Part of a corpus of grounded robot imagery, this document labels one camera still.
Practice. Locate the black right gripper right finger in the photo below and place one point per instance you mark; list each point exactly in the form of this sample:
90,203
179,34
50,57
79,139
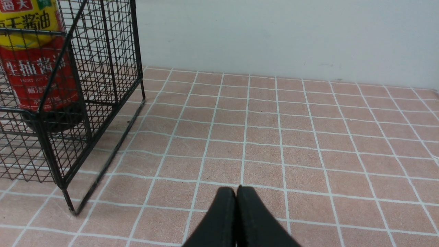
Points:
256,226

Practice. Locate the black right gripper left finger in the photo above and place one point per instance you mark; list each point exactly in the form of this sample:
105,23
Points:
216,228

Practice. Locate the light soy sauce bottle red label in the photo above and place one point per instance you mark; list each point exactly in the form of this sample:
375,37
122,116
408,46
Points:
40,74

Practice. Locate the black wire mesh shelf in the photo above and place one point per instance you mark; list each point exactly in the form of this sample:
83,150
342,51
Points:
102,41

